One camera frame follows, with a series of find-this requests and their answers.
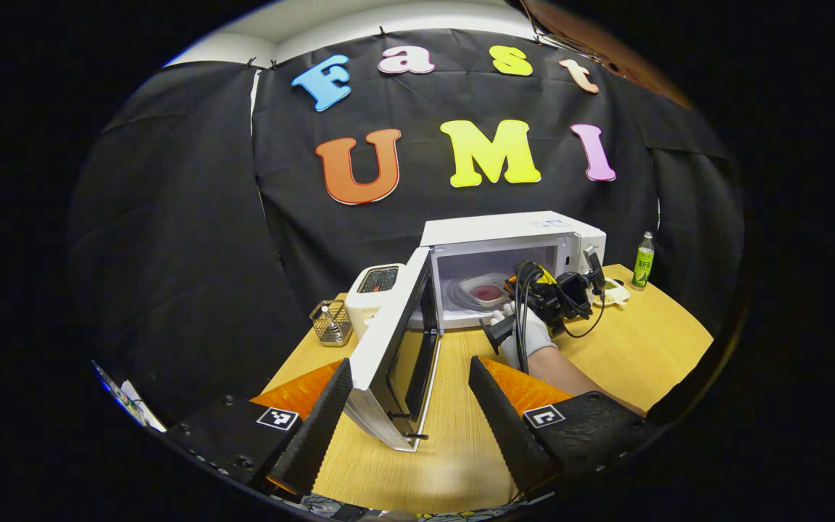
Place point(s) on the black backdrop cloth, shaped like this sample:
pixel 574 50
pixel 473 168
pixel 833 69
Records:
pixel 193 217

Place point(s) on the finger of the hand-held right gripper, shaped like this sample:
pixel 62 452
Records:
pixel 541 274

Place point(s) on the blurred brown object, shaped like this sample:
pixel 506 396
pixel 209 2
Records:
pixel 620 51

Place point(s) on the white printed sheet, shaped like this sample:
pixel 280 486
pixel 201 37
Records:
pixel 135 402

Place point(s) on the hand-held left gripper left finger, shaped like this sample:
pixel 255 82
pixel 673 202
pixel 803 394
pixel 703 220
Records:
pixel 316 428

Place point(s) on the white microwave oven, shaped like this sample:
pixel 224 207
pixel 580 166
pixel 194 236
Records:
pixel 504 228

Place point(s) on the white plate with pink food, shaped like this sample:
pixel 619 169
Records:
pixel 486 291

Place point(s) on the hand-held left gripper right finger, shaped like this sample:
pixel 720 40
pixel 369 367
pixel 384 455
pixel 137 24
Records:
pixel 508 428

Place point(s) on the white toaster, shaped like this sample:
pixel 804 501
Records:
pixel 374 297

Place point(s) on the green drink bottle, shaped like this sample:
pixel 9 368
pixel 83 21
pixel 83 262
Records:
pixel 643 264

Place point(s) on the white divided dish of beans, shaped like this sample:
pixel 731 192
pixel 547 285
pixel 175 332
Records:
pixel 615 293

